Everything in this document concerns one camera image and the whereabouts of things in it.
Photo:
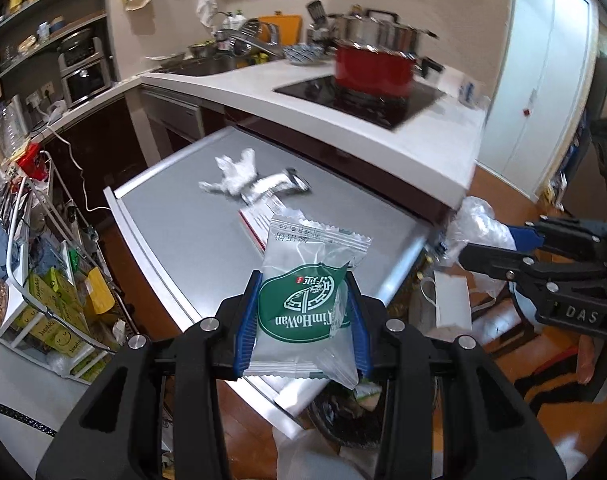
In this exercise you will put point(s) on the stack of yellow boxes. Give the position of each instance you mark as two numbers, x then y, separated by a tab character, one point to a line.
68	320

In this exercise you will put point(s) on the red noodle cup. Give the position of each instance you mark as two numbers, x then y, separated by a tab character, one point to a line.
33	162

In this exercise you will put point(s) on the steel kitchen sink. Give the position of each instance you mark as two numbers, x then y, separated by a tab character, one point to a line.
203	66

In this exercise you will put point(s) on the steel steamer pot with lid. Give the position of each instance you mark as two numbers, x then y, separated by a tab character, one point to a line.
378	35

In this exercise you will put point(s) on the black slotted spatula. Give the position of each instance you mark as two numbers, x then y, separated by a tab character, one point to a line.
316	11

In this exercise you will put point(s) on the clear plastic bag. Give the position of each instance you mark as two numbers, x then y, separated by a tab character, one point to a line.
478	225

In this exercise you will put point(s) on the clear water pitcher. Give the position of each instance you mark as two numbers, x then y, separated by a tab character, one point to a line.
10	125

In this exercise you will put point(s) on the white hanging towel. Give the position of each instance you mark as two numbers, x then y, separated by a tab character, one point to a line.
207	0

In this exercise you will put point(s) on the person's right hand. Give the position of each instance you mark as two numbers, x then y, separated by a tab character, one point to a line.
591	360

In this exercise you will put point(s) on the black induction cooktop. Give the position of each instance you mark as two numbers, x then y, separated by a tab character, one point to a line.
323	92

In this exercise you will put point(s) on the green white snack packet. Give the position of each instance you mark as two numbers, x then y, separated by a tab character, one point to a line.
303	305

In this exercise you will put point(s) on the orange cutting board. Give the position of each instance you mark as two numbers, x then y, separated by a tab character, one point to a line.
288	30

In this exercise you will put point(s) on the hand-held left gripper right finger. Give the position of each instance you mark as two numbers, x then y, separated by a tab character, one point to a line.
362	340

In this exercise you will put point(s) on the chrome kitchen faucet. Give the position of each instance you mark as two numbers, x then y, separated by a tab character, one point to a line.
253	42

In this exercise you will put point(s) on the white red printed carton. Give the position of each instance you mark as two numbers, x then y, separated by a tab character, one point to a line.
256	220

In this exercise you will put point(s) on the black lined trash bin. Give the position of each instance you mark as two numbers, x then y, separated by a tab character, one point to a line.
348	425

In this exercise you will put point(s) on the silver foil wrapper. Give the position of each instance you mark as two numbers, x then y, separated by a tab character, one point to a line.
273	182

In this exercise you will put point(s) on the crumpled white tissue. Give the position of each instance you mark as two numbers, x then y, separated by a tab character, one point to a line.
236	175

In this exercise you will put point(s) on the white wall socket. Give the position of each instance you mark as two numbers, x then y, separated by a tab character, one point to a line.
40	96

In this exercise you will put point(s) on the white rolling cart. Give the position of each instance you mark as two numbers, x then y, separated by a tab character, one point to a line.
15	225

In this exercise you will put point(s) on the silver double air fryer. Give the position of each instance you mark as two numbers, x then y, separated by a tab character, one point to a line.
85	77

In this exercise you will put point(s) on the white cabinet door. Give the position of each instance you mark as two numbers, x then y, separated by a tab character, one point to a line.
533	85

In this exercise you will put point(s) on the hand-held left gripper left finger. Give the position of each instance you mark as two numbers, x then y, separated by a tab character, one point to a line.
246	330

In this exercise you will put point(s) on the blue patterned bowl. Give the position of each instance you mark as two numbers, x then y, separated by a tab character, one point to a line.
306	55

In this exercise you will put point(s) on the grey wall shelf unit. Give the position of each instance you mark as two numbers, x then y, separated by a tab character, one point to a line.
73	22

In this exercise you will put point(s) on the white paper bag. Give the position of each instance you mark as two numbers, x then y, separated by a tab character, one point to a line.
451	302

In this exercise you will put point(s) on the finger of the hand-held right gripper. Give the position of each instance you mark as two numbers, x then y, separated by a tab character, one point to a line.
493	260
523	237

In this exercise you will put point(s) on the red cooking pot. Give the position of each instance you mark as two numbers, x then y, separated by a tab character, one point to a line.
373	72

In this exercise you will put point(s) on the white soap bottle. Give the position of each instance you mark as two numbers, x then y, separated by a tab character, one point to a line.
241	19
228	22

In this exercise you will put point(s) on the steel mixing bowl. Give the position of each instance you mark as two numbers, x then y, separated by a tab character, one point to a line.
201	50

